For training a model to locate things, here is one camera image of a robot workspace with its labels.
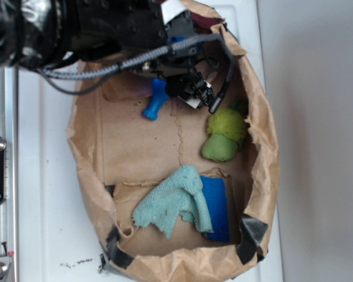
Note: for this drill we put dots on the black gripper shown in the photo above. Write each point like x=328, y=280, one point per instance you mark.
x=166, y=45

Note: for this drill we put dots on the blue plastic bottle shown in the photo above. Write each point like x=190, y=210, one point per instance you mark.
x=155, y=100

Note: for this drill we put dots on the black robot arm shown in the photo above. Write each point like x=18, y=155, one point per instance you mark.
x=80, y=40

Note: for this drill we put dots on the green plush toy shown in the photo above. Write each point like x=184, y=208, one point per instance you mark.
x=227, y=130

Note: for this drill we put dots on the blue sponge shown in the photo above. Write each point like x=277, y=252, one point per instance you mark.
x=216, y=199

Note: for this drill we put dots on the light teal towel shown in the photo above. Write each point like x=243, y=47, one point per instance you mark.
x=179, y=195

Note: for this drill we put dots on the brown paper bag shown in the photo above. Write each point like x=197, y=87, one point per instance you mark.
x=121, y=156

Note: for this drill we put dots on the aluminium frame rail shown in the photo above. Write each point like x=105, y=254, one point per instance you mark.
x=9, y=241

